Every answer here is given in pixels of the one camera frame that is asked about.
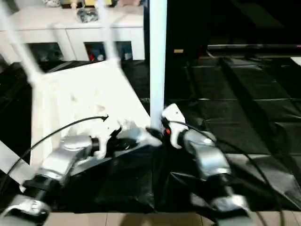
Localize white plastic table leg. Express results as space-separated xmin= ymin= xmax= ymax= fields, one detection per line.
xmin=149 ymin=0 xmax=168 ymax=133
xmin=0 ymin=140 xmax=33 ymax=193
xmin=95 ymin=0 xmax=122 ymax=69
xmin=0 ymin=0 xmax=45 ymax=86

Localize black plastic mat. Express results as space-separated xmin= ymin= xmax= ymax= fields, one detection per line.
xmin=0 ymin=57 xmax=301 ymax=214

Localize black draped furniture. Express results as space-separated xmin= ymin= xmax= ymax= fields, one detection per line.
xmin=166 ymin=0 xmax=301 ymax=57

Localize black right camera cable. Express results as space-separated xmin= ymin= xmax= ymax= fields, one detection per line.
xmin=164 ymin=119 xmax=285 ymax=226

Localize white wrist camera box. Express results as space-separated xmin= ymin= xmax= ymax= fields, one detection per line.
xmin=160 ymin=103 xmax=189 ymax=149
xmin=93 ymin=114 xmax=123 ymax=159

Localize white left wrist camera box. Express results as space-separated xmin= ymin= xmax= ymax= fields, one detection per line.
xmin=93 ymin=114 xmax=123 ymax=159

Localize white sideboard cabinet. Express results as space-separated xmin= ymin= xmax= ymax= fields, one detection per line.
xmin=0 ymin=7 xmax=146 ymax=64

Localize black parts in clear bag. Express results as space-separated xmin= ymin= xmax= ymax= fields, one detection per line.
xmin=76 ymin=8 xmax=99 ymax=24

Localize white plastic table top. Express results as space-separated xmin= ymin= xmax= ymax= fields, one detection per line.
xmin=29 ymin=60 xmax=163 ymax=166

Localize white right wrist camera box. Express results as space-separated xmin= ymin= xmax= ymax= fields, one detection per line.
xmin=160 ymin=103 xmax=189 ymax=149

